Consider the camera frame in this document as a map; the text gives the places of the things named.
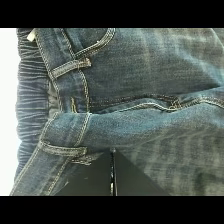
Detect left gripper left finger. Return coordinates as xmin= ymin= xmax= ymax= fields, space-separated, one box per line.
xmin=54 ymin=149 xmax=114 ymax=197

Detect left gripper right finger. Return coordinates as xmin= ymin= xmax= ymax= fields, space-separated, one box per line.
xmin=113 ymin=149 xmax=170 ymax=197

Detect blue jeans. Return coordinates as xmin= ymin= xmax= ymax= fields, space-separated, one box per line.
xmin=9 ymin=28 xmax=224 ymax=197

